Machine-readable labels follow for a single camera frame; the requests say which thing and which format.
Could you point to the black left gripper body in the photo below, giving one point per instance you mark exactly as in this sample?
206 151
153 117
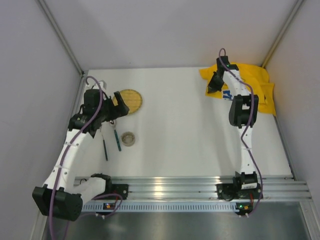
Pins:
113 108

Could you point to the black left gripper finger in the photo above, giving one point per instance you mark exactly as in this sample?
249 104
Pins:
107 103
120 106

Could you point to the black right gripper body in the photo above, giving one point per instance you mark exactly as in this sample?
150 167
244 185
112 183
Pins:
216 80

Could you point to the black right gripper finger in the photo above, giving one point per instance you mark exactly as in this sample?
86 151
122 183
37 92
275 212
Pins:
217 86
209 87

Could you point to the speckled ceramic cup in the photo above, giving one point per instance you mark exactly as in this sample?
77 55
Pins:
128 138

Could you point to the yellow printed cloth placemat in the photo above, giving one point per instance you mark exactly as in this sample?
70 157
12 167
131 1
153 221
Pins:
257 77

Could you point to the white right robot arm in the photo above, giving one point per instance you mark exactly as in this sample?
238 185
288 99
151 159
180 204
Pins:
242 115

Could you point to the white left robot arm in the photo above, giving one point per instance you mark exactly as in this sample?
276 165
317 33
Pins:
58 197

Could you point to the round woven yellow plate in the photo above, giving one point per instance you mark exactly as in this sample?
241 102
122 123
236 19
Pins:
132 98

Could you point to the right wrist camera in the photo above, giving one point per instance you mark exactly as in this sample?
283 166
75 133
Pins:
222 61

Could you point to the green handled spoon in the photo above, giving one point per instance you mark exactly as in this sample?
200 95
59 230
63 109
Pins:
113 125

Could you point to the green handled fork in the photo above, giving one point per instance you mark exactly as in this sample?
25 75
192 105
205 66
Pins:
104 145

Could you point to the white slotted cable duct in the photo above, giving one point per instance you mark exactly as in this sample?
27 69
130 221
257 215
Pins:
165 206

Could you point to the aluminium frame corner post right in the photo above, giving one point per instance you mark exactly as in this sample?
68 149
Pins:
288 21

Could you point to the aluminium frame corner post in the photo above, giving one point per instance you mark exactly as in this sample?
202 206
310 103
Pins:
288 21
60 35

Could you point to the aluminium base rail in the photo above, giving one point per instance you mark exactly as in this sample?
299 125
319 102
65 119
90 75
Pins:
178 188

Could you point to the aluminium frame corner post left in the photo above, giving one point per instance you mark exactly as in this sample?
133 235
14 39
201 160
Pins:
60 35

